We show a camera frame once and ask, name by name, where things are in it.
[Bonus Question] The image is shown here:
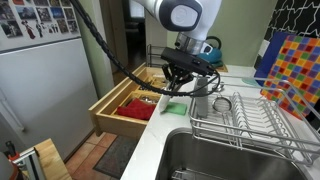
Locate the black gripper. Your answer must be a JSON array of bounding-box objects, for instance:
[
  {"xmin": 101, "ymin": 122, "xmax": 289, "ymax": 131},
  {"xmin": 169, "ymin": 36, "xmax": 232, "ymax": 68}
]
[{"xmin": 162, "ymin": 62, "xmax": 195, "ymax": 98}]

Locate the green sponge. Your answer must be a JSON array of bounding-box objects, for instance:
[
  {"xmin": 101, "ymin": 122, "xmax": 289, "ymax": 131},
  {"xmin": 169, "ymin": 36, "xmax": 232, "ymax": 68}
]
[{"xmin": 164, "ymin": 102, "xmax": 188, "ymax": 117}]

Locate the steel cutlery pile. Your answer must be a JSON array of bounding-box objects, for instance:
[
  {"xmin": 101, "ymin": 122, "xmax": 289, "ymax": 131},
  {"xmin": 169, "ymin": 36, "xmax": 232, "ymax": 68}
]
[{"xmin": 139, "ymin": 94, "xmax": 160, "ymax": 105}]

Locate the grey utensil caddy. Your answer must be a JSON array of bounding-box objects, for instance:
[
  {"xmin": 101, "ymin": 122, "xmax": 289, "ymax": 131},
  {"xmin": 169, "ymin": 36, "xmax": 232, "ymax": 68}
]
[{"xmin": 194, "ymin": 77, "xmax": 210, "ymax": 119}]

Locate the metal spoon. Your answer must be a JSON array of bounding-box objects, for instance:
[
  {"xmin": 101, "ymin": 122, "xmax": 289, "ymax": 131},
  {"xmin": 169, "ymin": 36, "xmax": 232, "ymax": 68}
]
[{"xmin": 212, "ymin": 82, "xmax": 226, "ymax": 93}]

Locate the red cloth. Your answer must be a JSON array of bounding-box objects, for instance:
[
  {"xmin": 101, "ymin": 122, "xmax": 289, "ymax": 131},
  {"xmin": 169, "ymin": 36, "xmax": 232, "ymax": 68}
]
[{"xmin": 116, "ymin": 98, "xmax": 158, "ymax": 121}]

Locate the teal kettle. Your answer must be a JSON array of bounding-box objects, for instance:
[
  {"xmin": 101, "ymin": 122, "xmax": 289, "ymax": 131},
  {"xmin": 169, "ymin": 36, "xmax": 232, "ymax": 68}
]
[{"xmin": 199, "ymin": 35, "xmax": 224, "ymax": 68}]

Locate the wooden trivet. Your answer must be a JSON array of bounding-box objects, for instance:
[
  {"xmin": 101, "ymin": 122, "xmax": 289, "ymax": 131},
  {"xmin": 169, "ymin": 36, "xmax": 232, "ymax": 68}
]
[{"xmin": 215, "ymin": 64, "xmax": 230, "ymax": 74}]

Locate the metal mesh strainer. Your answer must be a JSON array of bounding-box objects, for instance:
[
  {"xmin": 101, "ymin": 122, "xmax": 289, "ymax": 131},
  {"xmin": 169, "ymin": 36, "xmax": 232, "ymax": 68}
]
[{"xmin": 211, "ymin": 94, "xmax": 234, "ymax": 114}]

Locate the wooden drawer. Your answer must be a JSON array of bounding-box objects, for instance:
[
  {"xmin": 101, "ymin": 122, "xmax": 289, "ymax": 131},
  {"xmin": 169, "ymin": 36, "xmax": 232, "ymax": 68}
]
[{"xmin": 88, "ymin": 63, "xmax": 173, "ymax": 141}]

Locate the clear teal plate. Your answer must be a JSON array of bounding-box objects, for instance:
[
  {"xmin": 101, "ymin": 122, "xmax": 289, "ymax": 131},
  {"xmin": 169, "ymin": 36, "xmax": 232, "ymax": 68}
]
[{"xmin": 241, "ymin": 77, "xmax": 262, "ymax": 88}]

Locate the stainless steel sink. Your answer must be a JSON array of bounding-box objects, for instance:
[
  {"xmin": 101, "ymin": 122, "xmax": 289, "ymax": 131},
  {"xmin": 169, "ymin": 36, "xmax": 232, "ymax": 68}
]
[{"xmin": 154, "ymin": 127, "xmax": 310, "ymax": 180}]

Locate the metal sink grid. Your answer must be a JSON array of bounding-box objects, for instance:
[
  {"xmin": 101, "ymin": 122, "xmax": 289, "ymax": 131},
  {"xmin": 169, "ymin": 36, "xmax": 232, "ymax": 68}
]
[{"xmin": 171, "ymin": 169, "xmax": 216, "ymax": 180}]

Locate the dark floor mat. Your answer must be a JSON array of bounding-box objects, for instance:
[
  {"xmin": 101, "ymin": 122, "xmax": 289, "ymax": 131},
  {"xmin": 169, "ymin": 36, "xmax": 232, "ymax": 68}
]
[{"xmin": 92, "ymin": 134, "xmax": 140, "ymax": 180}]

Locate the blue container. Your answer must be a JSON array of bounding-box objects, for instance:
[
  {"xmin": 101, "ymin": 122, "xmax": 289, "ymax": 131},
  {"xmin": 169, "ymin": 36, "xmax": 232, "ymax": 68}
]
[{"xmin": 253, "ymin": 31, "xmax": 296, "ymax": 88}]

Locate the colourful checkered board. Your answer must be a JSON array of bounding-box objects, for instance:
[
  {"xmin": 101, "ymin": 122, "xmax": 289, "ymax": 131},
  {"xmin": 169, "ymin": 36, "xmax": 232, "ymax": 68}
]
[{"xmin": 259, "ymin": 34, "xmax": 320, "ymax": 122}]

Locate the white refrigerator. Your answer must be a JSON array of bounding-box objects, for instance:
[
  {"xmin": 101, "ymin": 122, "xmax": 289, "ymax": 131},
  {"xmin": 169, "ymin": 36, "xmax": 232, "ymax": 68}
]
[{"xmin": 0, "ymin": 0, "xmax": 103, "ymax": 163}]

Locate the wooden board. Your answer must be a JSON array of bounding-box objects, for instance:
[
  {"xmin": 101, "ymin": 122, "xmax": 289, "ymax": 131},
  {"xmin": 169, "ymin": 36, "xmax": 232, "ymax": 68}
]
[{"xmin": 33, "ymin": 138, "xmax": 73, "ymax": 180}]

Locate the red dress figure magnet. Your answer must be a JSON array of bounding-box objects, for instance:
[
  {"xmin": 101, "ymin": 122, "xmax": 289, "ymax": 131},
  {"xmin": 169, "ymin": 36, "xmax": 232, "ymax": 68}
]
[{"xmin": 21, "ymin": 20, "xmax": 37, "ymax": 41}]

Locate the fridge photo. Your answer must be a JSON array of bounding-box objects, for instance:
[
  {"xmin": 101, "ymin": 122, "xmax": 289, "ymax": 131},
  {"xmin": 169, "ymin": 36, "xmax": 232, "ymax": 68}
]
[
  {"xmin": 0, "ymin": 19, "xmax": 24, "ymax": 39},
  {"xmin": 0, "ymin": 1, "xmax": 16, "ymax": 21},
  {"xmin": 15, "ymin": 5, "xmax": 38, "ymax": 21}
]

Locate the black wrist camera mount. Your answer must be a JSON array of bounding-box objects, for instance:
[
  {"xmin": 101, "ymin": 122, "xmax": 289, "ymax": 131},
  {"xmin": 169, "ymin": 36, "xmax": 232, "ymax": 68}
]
[{"xmin": 160, "ymin": 46, "xmax": 217, "ymax": 77}]

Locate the black wire shelf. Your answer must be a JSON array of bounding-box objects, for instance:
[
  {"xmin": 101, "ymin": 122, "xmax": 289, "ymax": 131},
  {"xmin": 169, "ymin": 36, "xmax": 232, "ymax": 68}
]
[{"xmin": 146, "ymin": 43, "xmax": 168, "ymax": 69}]

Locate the metal wire dish rack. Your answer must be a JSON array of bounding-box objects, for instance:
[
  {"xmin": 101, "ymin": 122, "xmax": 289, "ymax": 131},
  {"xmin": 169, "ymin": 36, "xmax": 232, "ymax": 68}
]
[{"xmin": 188, "ymin": 74, "xmax": 320, "ymax": 168}]

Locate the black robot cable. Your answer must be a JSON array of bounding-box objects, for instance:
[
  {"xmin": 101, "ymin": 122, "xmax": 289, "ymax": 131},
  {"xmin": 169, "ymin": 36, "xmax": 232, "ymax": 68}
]
[{"xmin": 68, "ymin": 0, "xmax": 222, "ymax": 98}]

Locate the aluminium frame with orange clamp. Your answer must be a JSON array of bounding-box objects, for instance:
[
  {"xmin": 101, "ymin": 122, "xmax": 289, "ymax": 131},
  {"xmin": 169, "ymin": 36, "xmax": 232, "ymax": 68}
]
[{"xmin": 2, "ymin": 141, "xmax": 46, "ymax": 180}]

